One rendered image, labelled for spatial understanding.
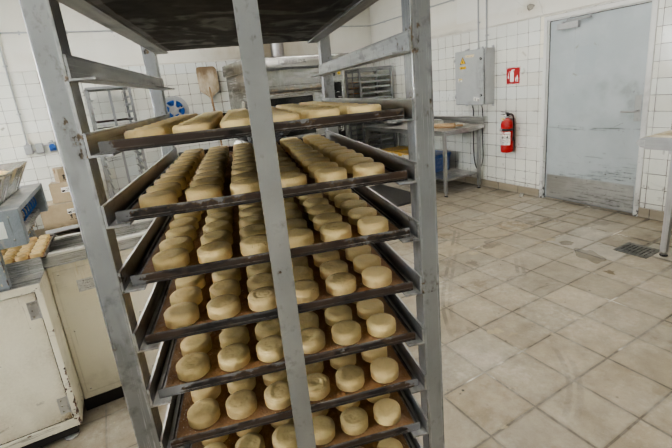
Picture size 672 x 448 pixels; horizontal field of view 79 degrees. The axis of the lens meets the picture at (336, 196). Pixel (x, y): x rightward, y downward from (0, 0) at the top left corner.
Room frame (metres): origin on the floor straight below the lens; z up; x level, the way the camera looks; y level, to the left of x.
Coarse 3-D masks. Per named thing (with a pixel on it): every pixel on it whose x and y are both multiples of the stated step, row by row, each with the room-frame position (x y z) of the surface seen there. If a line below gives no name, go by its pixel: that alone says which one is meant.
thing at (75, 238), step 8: (136, 224) 2.31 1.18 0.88; (144, 224) 2.33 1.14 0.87; (80, 232) 2.19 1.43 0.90; (120, 232) 2.27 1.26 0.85; (128, 232) 2.29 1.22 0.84; (56, 240) 2.13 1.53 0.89; (64, 240) 2.15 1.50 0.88; (72, 240) 2.16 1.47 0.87; (80, 240) 2.18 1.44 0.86; (56, 248) 2.13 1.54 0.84
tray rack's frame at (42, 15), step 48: (48, 0) 0.50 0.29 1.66; (240, 0) 0.55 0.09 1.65; (48, 48) 0.49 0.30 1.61; (240, 48) 0.54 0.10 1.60; (48, 96) 0.49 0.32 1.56; (432, 96) 0.59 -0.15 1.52; (432, 144) 0.59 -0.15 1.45; (96, 192) 0.50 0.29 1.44; (432, 192) 0.59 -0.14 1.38; (96, 240) 0.49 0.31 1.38; (288, 240) 0.55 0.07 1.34; (432, 240) 0.59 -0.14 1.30; (96, 288) 0.49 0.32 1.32; (288, 288) 0.55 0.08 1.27; (432, 288) 0.59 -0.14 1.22; (288, 336) 0.55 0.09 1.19; (432, 336) 0.59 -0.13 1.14; (144, 384) 0.50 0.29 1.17; (288, 384) 0.54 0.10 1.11; (432, 384) 0.58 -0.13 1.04; (144, 432) 0.49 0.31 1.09; (432, 432) 0.58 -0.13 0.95
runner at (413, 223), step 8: (360, 192) 0.88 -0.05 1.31; (368, 192) 0.82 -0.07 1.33; (376, 192) 0.78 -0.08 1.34; (368, 200) 0.82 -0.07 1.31; (376, 200) 0.77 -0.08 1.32; (384, 200) 0.72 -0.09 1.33; (384, 208) 0.73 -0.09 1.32; (392, 208) 0.68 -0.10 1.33; (392, 216) 0.69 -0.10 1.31; (400, 216) 0.65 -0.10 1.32; (408, 216) 0.61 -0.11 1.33; (400, 224) 0.65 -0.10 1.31; (408, 224) 0.62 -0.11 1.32; (416, 224) 0.59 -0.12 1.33; (416, 232) 0.59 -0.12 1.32; (400, 240) 0.59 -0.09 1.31; (408, 240) 0.58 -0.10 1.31; (416, 240) 0.58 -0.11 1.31
